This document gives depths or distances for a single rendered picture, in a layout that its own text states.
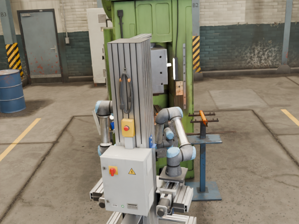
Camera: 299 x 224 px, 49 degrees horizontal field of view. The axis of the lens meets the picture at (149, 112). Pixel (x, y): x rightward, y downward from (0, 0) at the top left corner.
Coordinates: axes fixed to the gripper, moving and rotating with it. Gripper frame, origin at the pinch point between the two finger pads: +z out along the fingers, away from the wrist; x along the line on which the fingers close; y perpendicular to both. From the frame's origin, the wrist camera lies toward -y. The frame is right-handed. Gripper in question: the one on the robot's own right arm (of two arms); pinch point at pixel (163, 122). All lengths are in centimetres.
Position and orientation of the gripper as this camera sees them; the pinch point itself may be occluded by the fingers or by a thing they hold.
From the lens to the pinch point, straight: 364.5
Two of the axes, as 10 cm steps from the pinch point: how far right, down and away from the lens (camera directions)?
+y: 0.5, 9.5, 3.1
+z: -1.7, -3.0, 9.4
